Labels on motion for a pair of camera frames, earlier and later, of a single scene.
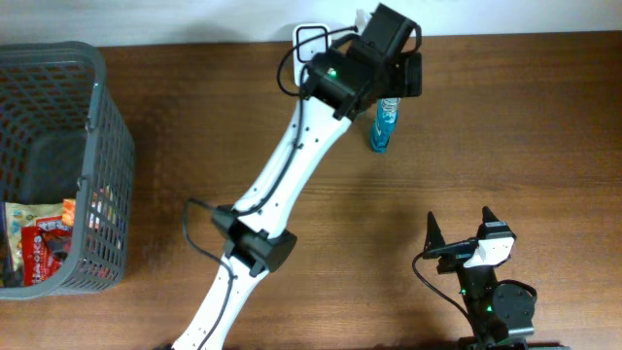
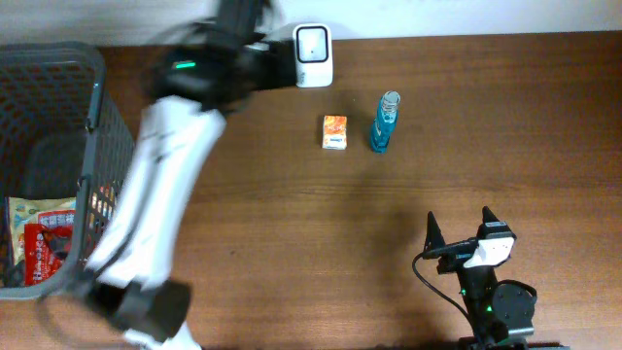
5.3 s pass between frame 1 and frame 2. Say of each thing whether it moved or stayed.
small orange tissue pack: moved
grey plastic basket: stayed
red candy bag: stayed
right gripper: stayed
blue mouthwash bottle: stayed
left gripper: moved
